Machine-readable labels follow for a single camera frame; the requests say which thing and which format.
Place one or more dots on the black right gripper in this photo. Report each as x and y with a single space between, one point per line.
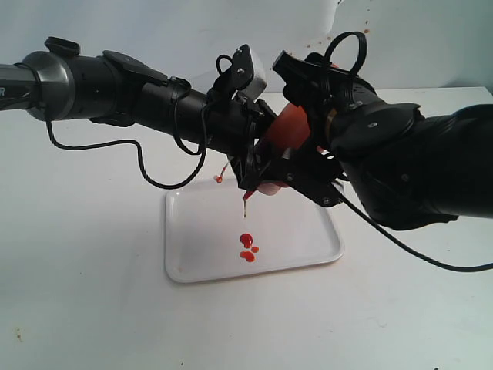
342 112

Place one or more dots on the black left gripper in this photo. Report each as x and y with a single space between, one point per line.
232 125

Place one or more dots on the red sauce squeeze bottle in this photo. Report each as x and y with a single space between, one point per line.
289 130

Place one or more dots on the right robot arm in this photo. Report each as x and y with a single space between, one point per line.
407 170

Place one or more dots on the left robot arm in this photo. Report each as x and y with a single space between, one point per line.
58 83

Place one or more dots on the red sauce blobs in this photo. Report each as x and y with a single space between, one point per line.
249 250

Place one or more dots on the white rectangular plastic tray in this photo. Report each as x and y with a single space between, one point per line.
204 221

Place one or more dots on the white backdrop sheet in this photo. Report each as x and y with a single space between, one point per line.
178 38

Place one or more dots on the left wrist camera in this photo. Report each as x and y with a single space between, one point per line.
247 72

